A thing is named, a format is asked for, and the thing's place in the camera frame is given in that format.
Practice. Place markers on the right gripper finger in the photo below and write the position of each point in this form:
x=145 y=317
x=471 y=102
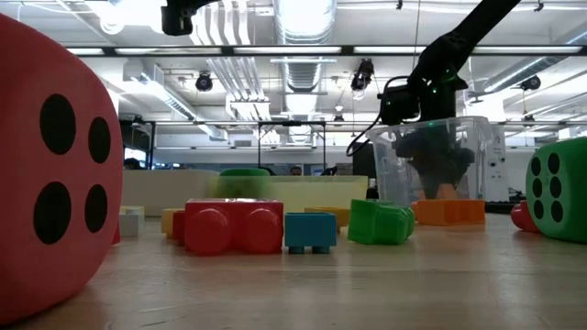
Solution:
x=435 y=183

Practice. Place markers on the orange foam wedge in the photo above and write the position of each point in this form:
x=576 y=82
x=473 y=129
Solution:
x=449 y=212

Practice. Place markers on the clear plastic container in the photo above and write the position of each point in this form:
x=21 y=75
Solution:
x=481 y=151

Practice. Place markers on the green two-stud toy brick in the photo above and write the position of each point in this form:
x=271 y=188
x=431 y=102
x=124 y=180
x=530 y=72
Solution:
x=376 y=222

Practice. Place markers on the green foam die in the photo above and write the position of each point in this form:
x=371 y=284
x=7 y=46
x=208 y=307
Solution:
x=243 y=172
x=573 y=192

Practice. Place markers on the yellow small toy brick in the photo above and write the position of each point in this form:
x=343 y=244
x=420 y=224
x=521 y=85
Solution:
x=170 y=222

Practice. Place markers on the light cyan toy brick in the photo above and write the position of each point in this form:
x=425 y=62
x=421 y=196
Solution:
x=131 y=223

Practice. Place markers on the red foam die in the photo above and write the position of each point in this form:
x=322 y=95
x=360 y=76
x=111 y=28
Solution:
x=18 y=160

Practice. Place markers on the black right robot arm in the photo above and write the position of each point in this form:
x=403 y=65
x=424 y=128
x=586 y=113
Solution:
x=458 y=41

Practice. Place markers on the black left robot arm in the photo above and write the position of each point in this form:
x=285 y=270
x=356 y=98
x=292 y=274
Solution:
x=176 y=20

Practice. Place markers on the white cabinet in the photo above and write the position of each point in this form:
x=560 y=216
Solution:
x=497 y=165

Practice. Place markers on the yellow long toy brick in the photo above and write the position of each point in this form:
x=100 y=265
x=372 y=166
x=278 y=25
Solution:
x=337 y=214

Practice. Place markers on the black ceiling spotlight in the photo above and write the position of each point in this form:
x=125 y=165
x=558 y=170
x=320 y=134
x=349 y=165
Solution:
x=362 y=75
x=204 y=81
x=531 y=82

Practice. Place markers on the yellow plastic bin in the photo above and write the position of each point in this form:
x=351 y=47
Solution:
x=321 y=192

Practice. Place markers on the blue small toy brick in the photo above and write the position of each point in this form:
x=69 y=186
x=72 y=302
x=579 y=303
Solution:
x=310 y=229

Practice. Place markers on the black horizontal beam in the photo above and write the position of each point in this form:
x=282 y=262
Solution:
x=347 y=50

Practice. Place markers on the person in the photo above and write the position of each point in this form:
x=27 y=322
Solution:
x=133 y=163
x=295 y=171

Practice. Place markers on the red small toy brick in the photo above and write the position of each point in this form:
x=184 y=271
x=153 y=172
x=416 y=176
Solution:
x=179 y=227

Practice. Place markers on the black background rig frame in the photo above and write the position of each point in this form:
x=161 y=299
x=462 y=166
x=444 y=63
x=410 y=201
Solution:
x=293 y=123

